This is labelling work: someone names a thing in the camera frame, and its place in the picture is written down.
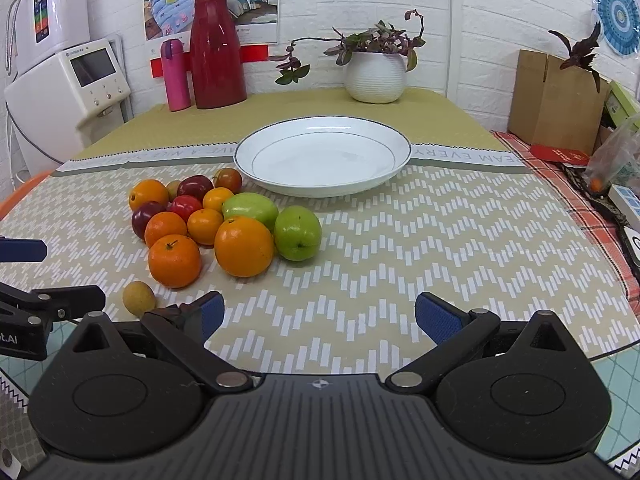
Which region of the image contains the small green-brown fruit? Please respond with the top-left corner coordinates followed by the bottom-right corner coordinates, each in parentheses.
top-left (166, 180), bottom-right (180, 202)

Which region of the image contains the oblong green apple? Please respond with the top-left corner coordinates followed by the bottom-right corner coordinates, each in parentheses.
top-left (222, 192), bottom-right (279, 231)

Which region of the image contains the white ceramic plate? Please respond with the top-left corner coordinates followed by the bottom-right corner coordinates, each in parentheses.
top-left (233, 116), bottom-right (412, 198)

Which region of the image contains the white pot purple plant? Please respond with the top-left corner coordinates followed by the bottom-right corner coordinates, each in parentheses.
top-left (268, 9), bottom-right (426, 104)

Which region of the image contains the red envelope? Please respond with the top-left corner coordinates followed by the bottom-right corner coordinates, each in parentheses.
top-left (529, 144), bottom-right (589, 167)

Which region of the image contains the pink thermos bottle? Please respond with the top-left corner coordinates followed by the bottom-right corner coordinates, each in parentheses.
top-left (160, 39), bottom-right (191, 112)

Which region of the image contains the orange chair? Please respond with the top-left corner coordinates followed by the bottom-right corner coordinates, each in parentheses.
top-left (0, 171), bottom-right (51, 220)

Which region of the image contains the round green apple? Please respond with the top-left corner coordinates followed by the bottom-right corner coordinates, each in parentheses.
top-left (273, 205), bottom-right (322, 262)

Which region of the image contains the clear plastic bag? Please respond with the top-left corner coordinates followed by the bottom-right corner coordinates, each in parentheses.
top-left (582, 114), bottom-right (640, 195)

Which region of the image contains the red-green tomato fruit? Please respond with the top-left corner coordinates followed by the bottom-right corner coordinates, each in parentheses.
top-left (213, 168), bottom-right (242, 194)

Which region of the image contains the small yellow-orange mandarin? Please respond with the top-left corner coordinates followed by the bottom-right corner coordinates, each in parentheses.
top-left (202, 188), bottom-right (234, 212)

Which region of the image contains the dark red plum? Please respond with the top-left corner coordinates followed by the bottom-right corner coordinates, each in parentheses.
top-left (131, 200), bottom-right (166, 240)
top-left (177, 174), bottom-right (214, 202)

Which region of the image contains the dark red plum back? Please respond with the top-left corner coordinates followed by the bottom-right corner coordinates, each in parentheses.
top-left (177, 174), bottom-right (214, 202)

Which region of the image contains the blue round wall ornament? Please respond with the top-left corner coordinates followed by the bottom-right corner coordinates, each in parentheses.
top-left (594, 0), bottom-right (639, 58)

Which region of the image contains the small tan longan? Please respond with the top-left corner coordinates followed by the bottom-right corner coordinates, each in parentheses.
top-left (122, 281), bottom-right (157, 318)

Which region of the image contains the patterned beige tablecloth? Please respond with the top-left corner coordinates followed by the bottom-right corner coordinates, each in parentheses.
top-left (1, 106), bottom-right (639, 376)

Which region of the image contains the dark purple plant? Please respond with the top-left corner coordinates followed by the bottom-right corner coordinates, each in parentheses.
top-left (548, 22), bottom-right (601, 93)

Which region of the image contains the white wall water purifier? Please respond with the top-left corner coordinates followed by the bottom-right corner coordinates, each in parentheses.
top-left (6, 0), bottom-right (90, 76)

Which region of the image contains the brown cardboard box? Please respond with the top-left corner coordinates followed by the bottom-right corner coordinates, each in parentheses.
top-left (508, 50), bottom-right (610, 155)

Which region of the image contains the red thermos jug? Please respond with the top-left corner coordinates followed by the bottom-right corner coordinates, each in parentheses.
top-left (190, 0), bottom-right (247, 110)

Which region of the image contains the white floor water dispenser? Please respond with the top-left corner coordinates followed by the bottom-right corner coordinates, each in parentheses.
top-left (4, 39), bottom-right (130, 176)

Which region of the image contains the large front orange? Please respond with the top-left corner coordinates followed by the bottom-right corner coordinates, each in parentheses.
top-left (214, 217), bottom-right (274, 278)

